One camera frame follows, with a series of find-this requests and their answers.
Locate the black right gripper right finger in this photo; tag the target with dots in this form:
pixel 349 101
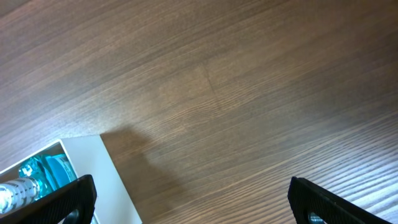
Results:
pixel 311 203

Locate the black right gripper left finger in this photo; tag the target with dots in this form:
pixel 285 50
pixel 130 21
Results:
pixel 73 203

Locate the blue mouthwash bottle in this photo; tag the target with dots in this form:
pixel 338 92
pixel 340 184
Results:
pixel 38 176

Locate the white open cardboard box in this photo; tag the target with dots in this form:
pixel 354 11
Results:
pixel 88 155

